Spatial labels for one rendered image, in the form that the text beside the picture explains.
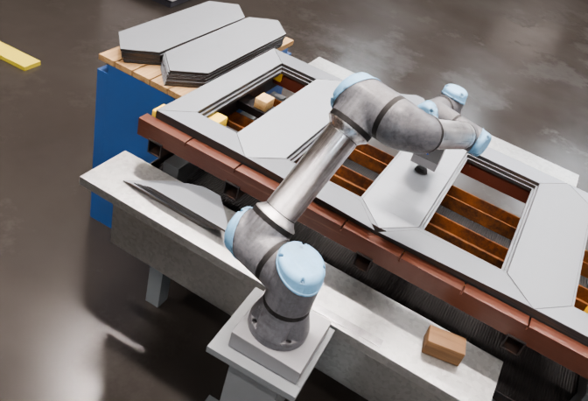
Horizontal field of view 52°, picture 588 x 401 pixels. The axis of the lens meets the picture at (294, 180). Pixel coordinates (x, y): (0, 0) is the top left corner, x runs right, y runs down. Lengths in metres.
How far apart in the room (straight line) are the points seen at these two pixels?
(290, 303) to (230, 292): 0.66
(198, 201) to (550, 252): 1.04
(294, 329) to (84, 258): 1.37
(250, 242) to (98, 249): 1.35
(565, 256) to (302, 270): 0.90
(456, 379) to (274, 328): 0.50
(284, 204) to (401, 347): 0.51
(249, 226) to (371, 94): 0.41
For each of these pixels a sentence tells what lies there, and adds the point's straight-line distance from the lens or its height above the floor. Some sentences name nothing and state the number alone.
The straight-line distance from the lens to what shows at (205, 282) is 2.06.
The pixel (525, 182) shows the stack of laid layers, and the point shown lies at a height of 0.83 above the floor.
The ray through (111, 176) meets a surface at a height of 0.68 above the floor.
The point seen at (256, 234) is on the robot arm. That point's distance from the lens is 1.40.
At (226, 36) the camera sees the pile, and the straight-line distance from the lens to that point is 2.53.
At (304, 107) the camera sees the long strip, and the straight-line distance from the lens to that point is 2.14.
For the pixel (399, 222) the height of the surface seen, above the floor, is 0.85.
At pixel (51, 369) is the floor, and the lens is 2.29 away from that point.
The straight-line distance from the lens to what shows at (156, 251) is 2.13.
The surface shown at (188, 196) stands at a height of 0.72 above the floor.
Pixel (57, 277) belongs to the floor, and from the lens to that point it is 2.56.
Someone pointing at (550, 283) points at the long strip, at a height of 0.85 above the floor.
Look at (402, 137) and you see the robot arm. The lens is 1.38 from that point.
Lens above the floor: 1.87
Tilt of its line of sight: 35 degrees down
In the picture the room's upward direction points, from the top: 16 degrees clockwise
